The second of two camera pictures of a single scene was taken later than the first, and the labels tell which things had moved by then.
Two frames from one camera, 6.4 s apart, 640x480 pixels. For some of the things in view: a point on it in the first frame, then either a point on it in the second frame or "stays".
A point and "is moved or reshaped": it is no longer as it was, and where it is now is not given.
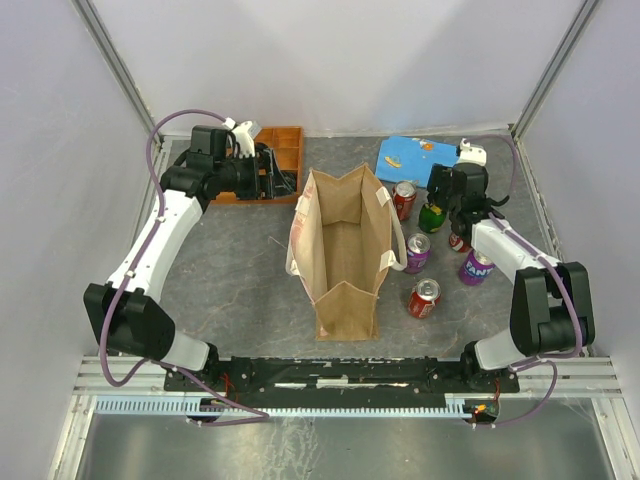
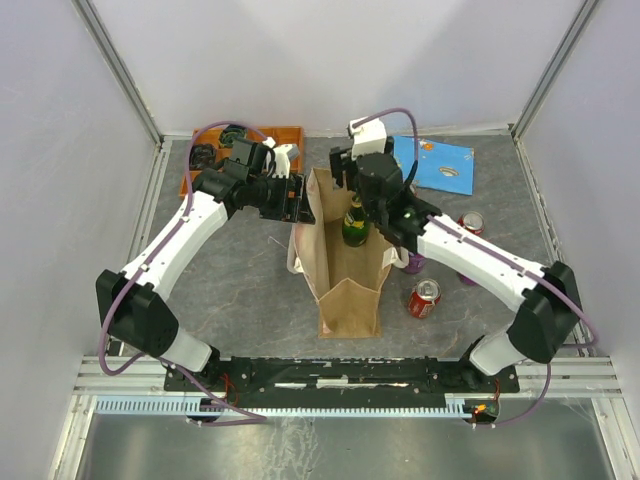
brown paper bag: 345,235 stays
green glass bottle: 431,218 is moved or reshaped
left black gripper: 270,185 -> 298,209
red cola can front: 424,297 stays
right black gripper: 440,178 -> 343,161
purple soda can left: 418,253 stays
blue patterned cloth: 412,159 stays
